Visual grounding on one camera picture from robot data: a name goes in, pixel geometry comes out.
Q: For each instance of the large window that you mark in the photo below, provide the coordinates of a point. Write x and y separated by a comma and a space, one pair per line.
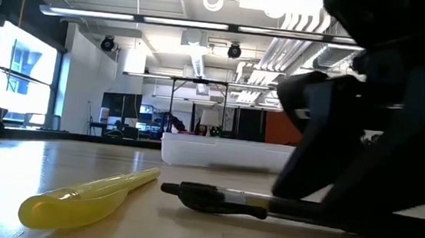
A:
23, 75

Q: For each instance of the black round ceiling fixture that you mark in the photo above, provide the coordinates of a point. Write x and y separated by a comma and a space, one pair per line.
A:
234, 51
107, 43

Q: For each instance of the yellow plastic spoon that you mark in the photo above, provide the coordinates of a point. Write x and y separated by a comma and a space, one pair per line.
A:
86, 200

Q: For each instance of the silver ventilation duct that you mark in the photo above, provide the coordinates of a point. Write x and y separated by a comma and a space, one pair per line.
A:
330, 54

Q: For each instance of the orange partition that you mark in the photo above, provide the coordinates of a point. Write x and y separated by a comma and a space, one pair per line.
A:
279, 128

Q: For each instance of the black monitor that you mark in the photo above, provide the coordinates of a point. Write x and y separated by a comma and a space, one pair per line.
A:
121, 104

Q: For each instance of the LED light bar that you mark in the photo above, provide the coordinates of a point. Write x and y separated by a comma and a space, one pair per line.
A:
186, 23

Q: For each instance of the black pen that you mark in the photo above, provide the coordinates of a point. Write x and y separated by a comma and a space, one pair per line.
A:
213, 200

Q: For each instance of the clear plastic supply box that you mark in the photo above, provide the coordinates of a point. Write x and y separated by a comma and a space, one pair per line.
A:
225, 155

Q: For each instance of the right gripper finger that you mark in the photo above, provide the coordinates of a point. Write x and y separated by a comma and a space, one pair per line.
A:
322, 144
406, 151

